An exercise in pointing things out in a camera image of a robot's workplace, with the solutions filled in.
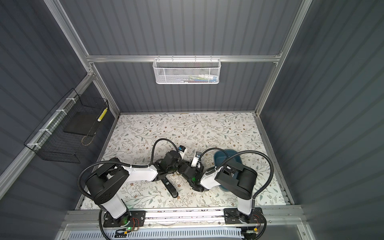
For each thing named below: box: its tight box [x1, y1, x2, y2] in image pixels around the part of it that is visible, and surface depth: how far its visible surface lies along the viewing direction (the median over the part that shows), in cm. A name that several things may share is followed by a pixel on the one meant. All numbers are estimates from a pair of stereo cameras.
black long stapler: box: [161, 177, 179, 198], surface depth 82 cm
